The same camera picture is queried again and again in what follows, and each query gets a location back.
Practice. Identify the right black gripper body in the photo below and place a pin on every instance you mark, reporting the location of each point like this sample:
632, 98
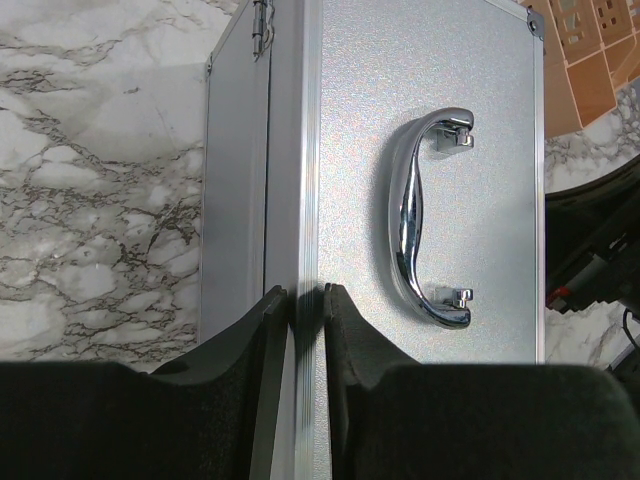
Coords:
592, 266

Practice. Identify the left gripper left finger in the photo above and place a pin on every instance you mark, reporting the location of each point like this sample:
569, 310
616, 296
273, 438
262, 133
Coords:
208, 414

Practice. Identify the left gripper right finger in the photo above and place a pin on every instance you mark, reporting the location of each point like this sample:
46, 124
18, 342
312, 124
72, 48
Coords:
392, 417

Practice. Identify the silver metal case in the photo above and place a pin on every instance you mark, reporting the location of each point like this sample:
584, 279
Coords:
391, 147

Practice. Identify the peach file organizer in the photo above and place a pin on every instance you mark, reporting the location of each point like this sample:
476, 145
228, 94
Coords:
591, 51

